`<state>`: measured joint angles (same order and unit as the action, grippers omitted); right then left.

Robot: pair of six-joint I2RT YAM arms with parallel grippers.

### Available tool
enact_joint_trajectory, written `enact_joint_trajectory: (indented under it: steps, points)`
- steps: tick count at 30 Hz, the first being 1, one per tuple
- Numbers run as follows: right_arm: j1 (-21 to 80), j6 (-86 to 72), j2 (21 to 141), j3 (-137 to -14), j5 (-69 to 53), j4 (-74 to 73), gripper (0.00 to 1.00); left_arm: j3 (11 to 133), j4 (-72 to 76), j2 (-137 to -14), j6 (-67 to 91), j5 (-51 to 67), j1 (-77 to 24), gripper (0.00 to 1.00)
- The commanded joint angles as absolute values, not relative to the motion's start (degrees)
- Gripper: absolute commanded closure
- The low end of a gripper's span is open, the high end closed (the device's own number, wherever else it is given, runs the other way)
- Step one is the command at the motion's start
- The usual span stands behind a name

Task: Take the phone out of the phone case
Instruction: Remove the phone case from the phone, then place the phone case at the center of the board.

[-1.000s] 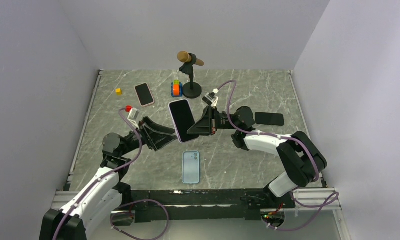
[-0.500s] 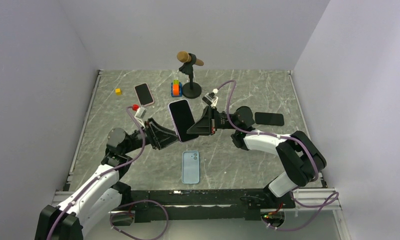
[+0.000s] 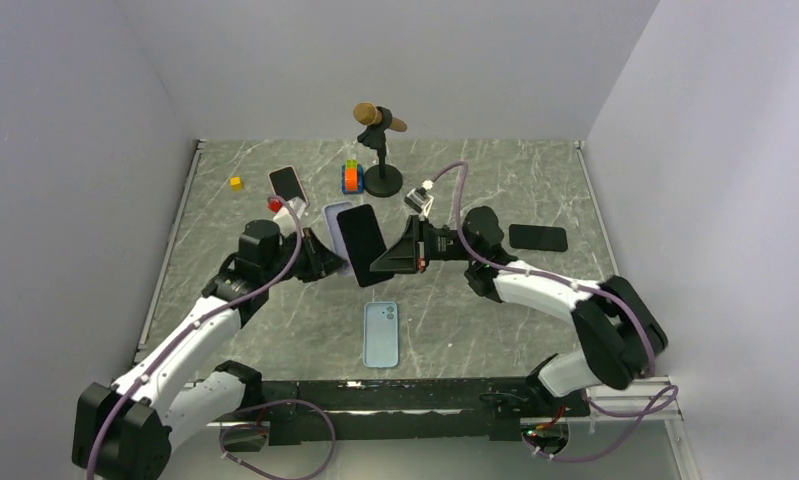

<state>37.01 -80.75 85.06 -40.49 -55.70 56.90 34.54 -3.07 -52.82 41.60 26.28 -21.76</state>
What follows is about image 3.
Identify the wooden toy microphone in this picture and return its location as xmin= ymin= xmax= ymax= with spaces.
xmin=353 ymin=102 xmax=408 ymax=133

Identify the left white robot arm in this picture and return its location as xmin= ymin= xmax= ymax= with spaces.
xmin=71 ymin=220 xmax=345 ymax=479

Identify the black phone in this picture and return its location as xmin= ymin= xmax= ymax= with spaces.
xmin=508 ymin=224 xmax=569 ymax=253
xmin=337 ymin=204 xmax=394 ymax=288

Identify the yellow cube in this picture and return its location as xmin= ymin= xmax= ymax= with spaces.
xmin=230 ymin=176 xmax=244 ymax=191

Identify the light blue phone case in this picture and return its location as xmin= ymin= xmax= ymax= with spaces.
xmin=363 ymin=301 xmax=400 ymax=369

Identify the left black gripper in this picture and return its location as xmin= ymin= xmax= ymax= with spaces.
xmin=263 ymin=228 xmax=348 ymax=286

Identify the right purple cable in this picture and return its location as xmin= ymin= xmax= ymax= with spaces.
xmin=425 ymin=160 xmax=680 ymax=464

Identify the black base frame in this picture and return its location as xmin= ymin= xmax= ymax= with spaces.
xmin=221 ymin=377 xmax=590 ymax=446

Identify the phone in pink case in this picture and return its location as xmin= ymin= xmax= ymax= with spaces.
xmin=267 ymin=165 xmax=310 ymax=206

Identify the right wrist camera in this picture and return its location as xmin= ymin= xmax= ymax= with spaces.
xmin=404 ymin=180 xmax=434 ymax=219

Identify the colourful toy block stack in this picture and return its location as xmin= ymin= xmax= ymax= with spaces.
xmin=341 ymin=159 xmax=365 ymax=195

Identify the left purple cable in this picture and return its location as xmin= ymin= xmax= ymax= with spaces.
xmin=84 ymin=198 xmax=338 ymax=480

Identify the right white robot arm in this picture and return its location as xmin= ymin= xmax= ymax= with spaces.
xmin=370 ymin=206 xmax=669 ymax=416

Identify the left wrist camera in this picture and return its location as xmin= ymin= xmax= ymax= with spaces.
xmin=268 ymin=196 xmax=307 ymax=235

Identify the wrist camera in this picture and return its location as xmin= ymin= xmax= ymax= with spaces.
xmin=268 ymin=196 xmax=307 ymax=235
xmin=404 ymin=180 xmax=434 ymax=219

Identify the lilac phone case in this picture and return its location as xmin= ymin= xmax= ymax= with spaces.
xmin=322 ymin=201 xmax=355 ymax=277

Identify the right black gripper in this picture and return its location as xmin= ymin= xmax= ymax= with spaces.
xmin=371 ymin=215 xmax=480 ymax=274

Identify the black microphone stand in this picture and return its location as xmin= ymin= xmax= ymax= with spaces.
xmin=357 ymin=126 xmax=403 ymax=198

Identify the purple cable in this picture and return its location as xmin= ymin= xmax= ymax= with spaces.
xmin=425 ymin=160 xmax=680 ymax=464
xmin=84 ymin=198 xmax=338 ymax=480

